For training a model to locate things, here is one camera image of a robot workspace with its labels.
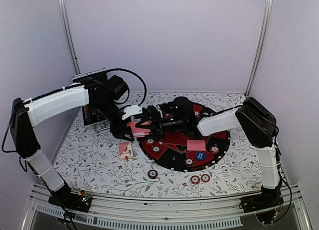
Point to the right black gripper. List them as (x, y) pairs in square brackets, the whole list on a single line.
[(158, 130)]

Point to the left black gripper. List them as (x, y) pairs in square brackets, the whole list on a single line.
[(119, 134)]

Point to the pink playing card deck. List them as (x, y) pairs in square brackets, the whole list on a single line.
[(138, 132)]

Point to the orange chip sector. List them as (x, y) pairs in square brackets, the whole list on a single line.
[(150, 141), (214, 150)]

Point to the pink card sector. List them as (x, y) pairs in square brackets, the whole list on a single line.
[(196, 145)]

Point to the dark brown chip stack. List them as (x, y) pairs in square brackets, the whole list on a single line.
[(152, 174)]

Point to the dark chip bottom sector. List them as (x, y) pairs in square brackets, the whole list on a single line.
[(189, 162)]

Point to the blue small blind button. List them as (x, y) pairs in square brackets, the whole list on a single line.
[(200, 156)]

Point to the orange chip stack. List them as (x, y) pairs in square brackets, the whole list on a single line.
[(195, 179)]

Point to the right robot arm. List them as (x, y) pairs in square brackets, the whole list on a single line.
[(260, 128)]

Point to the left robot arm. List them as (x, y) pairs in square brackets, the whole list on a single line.
[(24, 125)]

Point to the face up card on holder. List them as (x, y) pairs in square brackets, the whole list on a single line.
[(124, 146)]

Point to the wooden card holder block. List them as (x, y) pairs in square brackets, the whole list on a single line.
[(127, 155)]

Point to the round red black poker mat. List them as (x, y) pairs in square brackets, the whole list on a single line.
[(173, 147)]

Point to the aluminium poker chip case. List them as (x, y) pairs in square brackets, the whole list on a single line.
[(92, 118)]

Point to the floral table cloth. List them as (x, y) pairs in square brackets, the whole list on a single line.
[(88, 160)]

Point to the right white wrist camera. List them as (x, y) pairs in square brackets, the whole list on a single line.
[(160, 111)]

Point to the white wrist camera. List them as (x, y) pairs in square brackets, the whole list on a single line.
[(131, 111), (160, 111)]

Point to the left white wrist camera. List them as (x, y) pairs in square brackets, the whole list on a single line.
[(131, 111)]

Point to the front aluminium rail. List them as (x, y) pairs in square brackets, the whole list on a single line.
[(111, 212)]

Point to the left aluminium frame post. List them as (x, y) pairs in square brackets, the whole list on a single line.
[(68, 35)]

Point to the aluminium frame post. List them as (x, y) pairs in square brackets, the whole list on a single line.
[(260, 45), (68, 35)]

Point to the right aluminium frame post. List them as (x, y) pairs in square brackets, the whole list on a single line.
[(260, 45)]

